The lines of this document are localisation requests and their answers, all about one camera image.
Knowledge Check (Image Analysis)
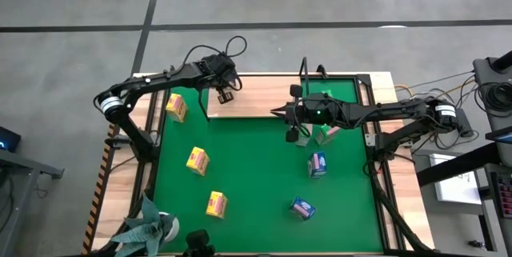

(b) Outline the black monitor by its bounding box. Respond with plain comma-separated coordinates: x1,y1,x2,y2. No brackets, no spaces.
0,126,22,154

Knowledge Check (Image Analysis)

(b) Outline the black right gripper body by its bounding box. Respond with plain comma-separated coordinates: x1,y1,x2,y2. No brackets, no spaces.
284,83,346,144

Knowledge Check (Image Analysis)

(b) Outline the coiled black cable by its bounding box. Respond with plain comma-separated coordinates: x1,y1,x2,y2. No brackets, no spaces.
475,82,512,114

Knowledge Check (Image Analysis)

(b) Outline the backlit keyboard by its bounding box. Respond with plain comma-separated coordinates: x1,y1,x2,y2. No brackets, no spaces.
490,171,512,220

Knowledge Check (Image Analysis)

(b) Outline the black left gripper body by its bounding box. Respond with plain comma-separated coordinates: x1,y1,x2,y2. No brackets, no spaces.
199,54,242,105

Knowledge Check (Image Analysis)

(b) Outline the grey metal desk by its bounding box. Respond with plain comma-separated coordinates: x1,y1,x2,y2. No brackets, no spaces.
0,147,65,257

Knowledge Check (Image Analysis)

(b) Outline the person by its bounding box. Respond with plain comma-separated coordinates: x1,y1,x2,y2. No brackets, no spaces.
182,228,217,257

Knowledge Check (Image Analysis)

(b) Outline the black stand leg beam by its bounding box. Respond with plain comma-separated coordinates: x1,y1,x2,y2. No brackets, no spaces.
415,141,506,188

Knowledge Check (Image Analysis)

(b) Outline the black power adapter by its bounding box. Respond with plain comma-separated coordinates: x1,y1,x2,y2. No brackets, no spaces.
455,108,475,138

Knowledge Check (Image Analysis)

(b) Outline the black camera stand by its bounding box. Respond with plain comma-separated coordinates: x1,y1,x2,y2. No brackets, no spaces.
471,50,512,130

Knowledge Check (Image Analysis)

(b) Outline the green table mat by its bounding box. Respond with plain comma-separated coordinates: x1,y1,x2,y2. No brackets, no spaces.
153,78,384,254

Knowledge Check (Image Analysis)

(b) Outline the yellow black hazard tape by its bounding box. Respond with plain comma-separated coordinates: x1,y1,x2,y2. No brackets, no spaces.
81,123,117,256

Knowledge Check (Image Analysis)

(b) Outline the black metal table frame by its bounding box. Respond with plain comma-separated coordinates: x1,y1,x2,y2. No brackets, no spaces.
131,63,405,256

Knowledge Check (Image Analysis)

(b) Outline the white paper sheet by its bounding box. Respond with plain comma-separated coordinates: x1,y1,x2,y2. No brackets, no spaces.
428,152,483,206

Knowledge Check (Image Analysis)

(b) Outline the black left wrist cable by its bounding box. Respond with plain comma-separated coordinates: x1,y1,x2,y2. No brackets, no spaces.
182,35,248,70

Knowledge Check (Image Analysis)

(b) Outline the blue Frosted Flakes cereal box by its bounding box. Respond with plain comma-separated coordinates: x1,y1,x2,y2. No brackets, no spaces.
289,196,317,222
306,151,328,179

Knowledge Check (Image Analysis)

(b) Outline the artificial green plant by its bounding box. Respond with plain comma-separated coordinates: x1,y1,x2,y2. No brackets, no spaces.
110,193,177,257

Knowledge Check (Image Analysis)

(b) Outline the white plant pot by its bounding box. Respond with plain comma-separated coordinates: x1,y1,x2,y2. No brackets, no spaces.
158,211,181,244

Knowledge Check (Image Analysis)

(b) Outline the orange cable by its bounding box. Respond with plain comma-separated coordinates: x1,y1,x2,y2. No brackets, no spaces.
394,77,478,100

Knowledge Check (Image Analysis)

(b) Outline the black cable sleeve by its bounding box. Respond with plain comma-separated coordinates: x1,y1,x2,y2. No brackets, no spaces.
364,159,435,255

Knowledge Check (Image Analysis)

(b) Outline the grey cable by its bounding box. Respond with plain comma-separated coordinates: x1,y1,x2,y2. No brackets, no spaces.
394,70,477,92

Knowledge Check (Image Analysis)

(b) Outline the wooden shelf with black frame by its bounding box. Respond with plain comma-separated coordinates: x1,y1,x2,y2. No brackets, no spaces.
198,56,311,122

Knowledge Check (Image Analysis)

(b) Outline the yellow Pops cereal box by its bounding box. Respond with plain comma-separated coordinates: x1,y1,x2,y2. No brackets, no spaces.
205,191,229,220
186,146,210,177
165,93,189,123

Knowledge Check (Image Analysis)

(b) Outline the black laptop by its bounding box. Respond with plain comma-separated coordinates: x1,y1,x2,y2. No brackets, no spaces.
485,126,512,146

